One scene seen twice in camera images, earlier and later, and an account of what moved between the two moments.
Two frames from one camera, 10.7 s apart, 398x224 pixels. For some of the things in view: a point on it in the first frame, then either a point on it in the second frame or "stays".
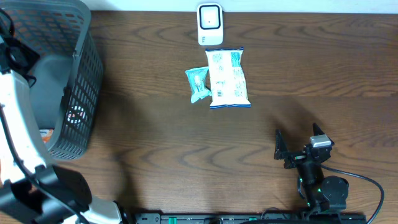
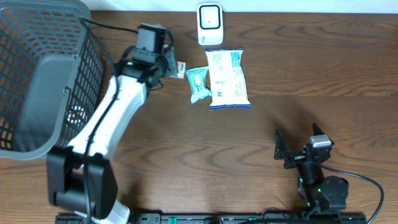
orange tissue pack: x=46 y=134 to x=181 y=68
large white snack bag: x=228 y=88 stays
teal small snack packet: x=197 y=80 stays
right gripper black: x=282 y=152 stays
